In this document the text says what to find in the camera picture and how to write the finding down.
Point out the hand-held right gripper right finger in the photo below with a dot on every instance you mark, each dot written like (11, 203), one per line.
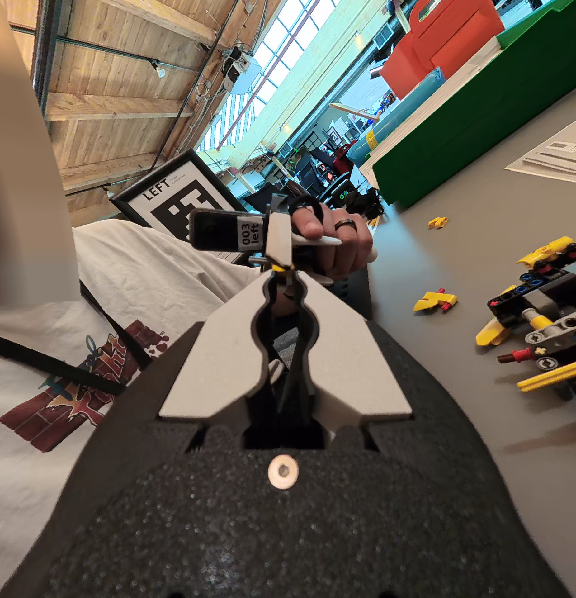
(358, 364)

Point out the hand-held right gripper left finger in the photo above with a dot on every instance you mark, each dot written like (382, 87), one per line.
(213, 364)

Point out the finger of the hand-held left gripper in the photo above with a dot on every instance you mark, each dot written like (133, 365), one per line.
(278, 238)

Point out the yellow lego connector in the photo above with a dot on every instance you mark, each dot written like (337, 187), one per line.
(279, 268)

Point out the partly built lego car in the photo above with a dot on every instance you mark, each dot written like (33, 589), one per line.
(549, 303)

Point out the yellow lego piece red pin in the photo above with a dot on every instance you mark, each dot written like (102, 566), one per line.
(432, 300)

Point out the small yellow lego piece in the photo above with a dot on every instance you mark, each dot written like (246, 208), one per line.
(437, 222)

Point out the person's left hand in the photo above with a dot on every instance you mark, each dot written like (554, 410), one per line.
(348, 250)

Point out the black framed marker sign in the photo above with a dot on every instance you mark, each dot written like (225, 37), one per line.
(176, 205)

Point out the white printed t-shirt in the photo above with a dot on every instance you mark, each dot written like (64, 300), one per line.
(152, 280)

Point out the ceiling light bulb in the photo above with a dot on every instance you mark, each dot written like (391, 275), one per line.
(160, 72)
(108, 192)

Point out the white ceiling projector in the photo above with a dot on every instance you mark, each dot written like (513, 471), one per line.
(234, 70)

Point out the blue rolled mat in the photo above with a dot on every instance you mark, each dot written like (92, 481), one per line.
(400, 112)

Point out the stack of white papers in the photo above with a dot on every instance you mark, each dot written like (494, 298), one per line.
(432, 102)

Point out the green plastic bin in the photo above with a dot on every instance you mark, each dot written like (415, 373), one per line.
(479, 126)

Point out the orange plastic caddy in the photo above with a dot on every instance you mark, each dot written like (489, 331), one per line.
(437, 51)

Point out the open instruction booklet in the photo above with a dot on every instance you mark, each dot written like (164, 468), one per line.
(559, 154)

